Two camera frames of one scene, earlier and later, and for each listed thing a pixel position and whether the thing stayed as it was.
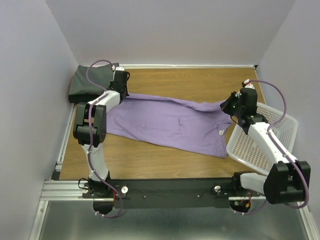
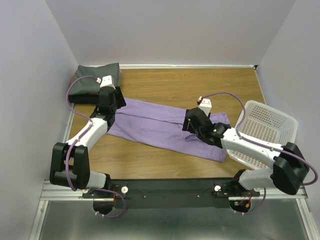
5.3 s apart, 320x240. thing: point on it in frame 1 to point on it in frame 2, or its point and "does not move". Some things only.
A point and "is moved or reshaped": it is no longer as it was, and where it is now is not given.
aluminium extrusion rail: x=63 y=190 does not move
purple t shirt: x=200 y=128 is moved or reshaped
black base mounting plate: x=204 y=193 does not move
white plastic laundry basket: x=245 y=150 does not move
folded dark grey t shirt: x=82 y=91 does not move
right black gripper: x=225 y=105 to x=189 y=128
